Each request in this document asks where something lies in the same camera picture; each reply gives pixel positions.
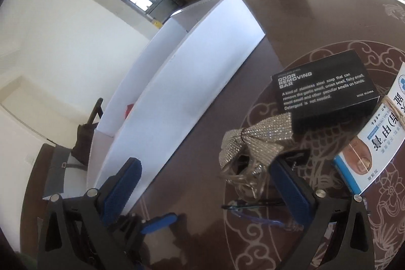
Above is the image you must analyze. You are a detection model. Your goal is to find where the rhinestone bow hair claw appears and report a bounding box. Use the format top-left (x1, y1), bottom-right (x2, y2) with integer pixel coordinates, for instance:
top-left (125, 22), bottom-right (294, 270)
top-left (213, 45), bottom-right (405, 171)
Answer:
top-left (218, 122), bottom-right (293, 204)

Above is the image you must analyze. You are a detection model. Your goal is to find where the black printed box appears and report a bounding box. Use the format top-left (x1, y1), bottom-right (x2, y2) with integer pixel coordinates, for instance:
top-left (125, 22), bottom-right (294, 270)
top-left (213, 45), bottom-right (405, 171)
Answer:
top-left (271, 50), bottom-right (380, 137)

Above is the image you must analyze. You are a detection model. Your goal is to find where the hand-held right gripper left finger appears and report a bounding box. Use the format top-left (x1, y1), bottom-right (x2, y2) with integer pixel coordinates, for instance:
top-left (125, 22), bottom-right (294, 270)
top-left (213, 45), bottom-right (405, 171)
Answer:
top-left (36, 157), bottom-right (142, 270)

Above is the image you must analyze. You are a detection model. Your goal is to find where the blue white medicine box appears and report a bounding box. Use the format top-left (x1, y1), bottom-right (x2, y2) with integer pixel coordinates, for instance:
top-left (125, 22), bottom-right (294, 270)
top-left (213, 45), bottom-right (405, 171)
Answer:
top-left (332, 63), bottom-right (405, 195)

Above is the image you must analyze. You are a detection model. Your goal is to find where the dark wooden chair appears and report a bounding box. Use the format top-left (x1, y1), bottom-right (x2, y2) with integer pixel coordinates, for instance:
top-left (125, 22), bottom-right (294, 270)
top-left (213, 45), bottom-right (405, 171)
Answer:
top-left (71, 97), bottom-right (104, 163)

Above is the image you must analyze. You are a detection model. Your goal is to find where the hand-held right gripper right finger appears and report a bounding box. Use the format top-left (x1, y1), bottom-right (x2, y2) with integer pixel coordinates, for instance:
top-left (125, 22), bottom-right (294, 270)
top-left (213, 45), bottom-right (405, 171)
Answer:
top-left (270, 159), bottom-right (377, 270)

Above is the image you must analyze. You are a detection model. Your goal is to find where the white foam board barrier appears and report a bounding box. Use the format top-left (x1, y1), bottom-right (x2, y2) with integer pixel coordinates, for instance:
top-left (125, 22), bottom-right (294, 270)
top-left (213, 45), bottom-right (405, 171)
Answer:
top-left (87, 0), bottom-right (266, 217)

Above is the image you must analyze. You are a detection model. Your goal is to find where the brown patterned desktop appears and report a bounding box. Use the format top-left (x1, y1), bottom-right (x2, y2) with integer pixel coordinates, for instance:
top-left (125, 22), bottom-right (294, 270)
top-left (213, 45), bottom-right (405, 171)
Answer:
top-left (19, 0), bottom-right (405, 270)

